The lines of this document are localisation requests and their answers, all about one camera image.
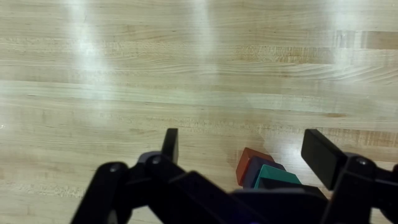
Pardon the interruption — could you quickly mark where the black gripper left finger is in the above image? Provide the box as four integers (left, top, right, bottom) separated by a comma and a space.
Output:
69, 127, 253, 224

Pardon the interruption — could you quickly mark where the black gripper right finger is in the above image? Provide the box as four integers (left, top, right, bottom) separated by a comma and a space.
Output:
299, 128, 398, 224

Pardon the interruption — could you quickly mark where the green cube block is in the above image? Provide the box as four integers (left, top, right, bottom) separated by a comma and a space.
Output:
252, 163, 303, 191

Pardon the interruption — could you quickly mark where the dark blue cube block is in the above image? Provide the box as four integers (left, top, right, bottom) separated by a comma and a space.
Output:
241, 156, 287, 189

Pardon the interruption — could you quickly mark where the red cube block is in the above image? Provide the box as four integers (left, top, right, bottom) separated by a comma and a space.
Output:
235, 147, 274, 187

